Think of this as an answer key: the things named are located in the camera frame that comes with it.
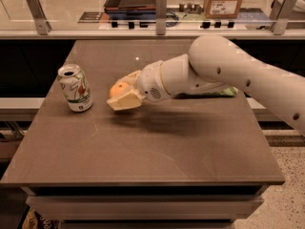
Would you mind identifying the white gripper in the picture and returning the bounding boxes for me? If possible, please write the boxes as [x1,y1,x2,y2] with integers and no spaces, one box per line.
[107,60,171,111]

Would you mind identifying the orange fruit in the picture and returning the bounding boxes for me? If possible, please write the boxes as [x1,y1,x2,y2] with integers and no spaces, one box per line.
[109,82,130,98]

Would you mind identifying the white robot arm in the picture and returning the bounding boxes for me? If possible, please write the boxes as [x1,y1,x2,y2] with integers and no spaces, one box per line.
[107,35,305,135]

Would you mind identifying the white green 7up can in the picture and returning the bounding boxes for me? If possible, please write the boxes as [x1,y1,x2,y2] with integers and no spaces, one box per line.
[57,64,92,113]

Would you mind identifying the green chip bag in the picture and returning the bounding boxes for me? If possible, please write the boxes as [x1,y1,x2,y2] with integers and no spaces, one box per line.
[175,86,237,99]

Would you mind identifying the cardboard box with label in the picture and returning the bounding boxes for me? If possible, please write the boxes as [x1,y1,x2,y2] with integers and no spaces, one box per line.
[204,0,243,19]

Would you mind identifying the white table drawer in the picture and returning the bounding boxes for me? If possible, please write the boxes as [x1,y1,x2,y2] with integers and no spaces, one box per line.
[27,196,263,220]

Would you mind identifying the snack bag under table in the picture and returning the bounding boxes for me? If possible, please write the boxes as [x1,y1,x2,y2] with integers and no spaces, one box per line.
[22,209,58,229]

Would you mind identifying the middle metal glass bracket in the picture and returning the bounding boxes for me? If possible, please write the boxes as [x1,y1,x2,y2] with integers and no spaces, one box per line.
[155,0,167,35]

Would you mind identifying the metal glass bracket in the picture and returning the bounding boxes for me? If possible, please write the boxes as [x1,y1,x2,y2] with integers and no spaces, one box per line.
[26,0,51,35]
[155,0,167,35]
[270,0,297,35]

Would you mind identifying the left metal glass bracket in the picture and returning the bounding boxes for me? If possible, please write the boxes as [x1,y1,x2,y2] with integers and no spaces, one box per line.
[26,0,51,35]

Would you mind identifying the right metal glass bracket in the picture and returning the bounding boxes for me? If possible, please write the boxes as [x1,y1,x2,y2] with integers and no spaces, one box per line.
[270,0,297,35]

